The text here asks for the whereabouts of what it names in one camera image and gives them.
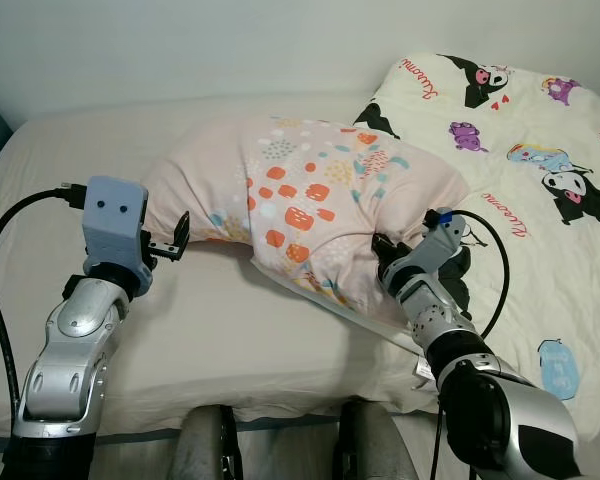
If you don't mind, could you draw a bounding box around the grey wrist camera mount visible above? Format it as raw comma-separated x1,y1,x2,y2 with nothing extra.
420,208,471,266
82,176,149,273

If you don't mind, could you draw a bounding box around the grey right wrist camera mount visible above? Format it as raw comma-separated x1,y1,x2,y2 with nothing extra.
420,208,471,266

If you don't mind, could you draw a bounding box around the silver right robot leg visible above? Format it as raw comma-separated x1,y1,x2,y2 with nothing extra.
332,398,421,480

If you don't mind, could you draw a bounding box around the beige bed mattress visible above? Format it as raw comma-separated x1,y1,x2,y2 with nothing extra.
0,95,600,441

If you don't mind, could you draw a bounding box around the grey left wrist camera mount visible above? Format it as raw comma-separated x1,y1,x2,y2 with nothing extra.
82,176,149,273

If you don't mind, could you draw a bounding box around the pink patterned pillow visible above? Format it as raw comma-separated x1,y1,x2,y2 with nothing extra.
140,115,471,336

